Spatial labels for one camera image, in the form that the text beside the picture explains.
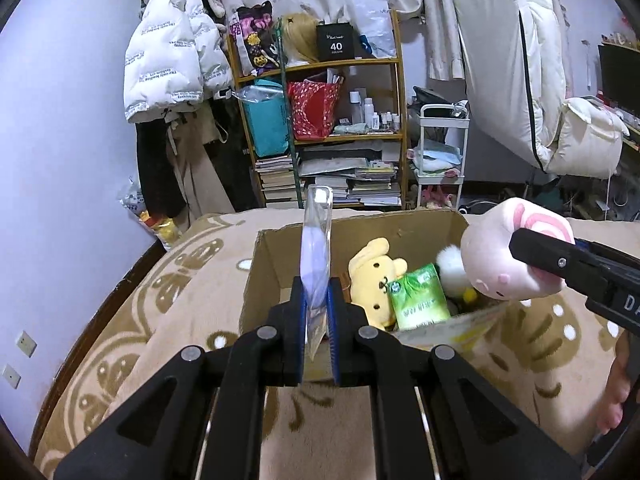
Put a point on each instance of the white puffer jacket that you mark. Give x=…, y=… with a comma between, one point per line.
x=174, y=61

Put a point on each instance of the red gift bag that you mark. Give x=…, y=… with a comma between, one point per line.
x=312, y=108

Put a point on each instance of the blonde wig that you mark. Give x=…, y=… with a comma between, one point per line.
x=299, y=36

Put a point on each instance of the beige trench coat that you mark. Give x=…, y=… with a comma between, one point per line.
x=197, y=178

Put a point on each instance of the yellow dog plush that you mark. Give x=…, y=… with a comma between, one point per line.
x=370, y=271

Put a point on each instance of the white plastic bag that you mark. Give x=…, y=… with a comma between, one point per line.
x=372, y=21

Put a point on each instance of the open cardboard box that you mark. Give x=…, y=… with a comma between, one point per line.
x=416, y=236

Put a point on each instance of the purple character bag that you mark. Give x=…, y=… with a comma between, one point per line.
x=252, y=30

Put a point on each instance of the white rolling cart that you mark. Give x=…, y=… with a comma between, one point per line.
x=439, y=158

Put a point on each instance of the clear bag with purple toy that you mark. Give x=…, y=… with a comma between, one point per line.
x=315, y=264

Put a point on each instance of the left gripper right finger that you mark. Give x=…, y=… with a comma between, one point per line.
x=433, y=415

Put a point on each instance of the teal gift bag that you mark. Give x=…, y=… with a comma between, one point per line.
x=265, y=115

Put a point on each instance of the black box marked 40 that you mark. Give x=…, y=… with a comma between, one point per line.
x=335, y=42

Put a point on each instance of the stack of books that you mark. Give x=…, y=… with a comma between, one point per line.
x=361, y=174

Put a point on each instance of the white fluffy penguin plush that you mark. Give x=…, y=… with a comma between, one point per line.
x=452, y=276

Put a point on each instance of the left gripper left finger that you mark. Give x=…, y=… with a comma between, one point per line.
x=200, y=415

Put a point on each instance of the pink swirl roll plush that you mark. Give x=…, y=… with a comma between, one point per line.
x=486, y=257

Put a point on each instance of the green tissue pack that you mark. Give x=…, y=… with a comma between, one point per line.
x=417, y=299

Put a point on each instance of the person's right hand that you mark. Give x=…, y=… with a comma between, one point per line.
x=617, y=388

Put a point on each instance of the cream padded office chair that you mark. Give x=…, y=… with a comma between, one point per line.
x=516, y=85

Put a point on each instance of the wooden bookshelf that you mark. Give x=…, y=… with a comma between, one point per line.
x=371, y=105

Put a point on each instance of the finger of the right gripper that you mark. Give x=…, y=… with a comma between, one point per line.
x=579, y=264

